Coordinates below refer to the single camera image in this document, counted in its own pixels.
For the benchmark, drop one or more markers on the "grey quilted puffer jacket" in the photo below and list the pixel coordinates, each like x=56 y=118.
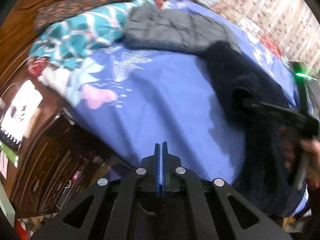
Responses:
x=173 y=30

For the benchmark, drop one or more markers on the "beige leaf print curtain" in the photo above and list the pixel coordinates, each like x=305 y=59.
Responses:
x=290 y=23

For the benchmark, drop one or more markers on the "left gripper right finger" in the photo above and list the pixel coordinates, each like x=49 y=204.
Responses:
x=213 y=209

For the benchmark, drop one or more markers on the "person's right hand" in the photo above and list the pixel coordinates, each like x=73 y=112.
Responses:
x=312 y=149

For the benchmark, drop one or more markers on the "dark navy fleece garment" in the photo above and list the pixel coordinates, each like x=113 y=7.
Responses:
x=263 y=177

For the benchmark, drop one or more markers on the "teal white patterned cloth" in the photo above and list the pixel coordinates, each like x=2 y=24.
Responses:
x=67 y=43

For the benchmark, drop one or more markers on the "blue patterned bed sheet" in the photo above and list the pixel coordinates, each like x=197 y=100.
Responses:
x=134 y=98

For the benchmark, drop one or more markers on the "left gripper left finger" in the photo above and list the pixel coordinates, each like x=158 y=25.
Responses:
x=105 y=210

